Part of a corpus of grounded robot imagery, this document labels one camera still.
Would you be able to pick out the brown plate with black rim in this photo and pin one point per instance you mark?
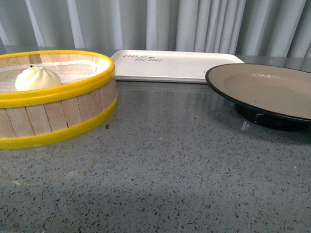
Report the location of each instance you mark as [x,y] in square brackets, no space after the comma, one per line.
[273,97]

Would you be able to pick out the white steamed bun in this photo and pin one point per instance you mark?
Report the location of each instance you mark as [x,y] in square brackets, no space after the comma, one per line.
[34,78]

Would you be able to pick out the white rectangular tray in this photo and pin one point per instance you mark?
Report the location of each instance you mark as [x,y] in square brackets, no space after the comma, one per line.
[167,66]

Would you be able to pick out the white mesh steamer liner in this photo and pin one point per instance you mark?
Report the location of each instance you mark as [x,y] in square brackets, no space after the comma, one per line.
[69,72]

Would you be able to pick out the yellow rimmed bamboo steamer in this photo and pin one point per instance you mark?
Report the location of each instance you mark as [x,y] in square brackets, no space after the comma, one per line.
[41,117]

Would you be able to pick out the grey pleated curtain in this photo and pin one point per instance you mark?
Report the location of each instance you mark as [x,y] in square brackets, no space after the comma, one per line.
[280,28]

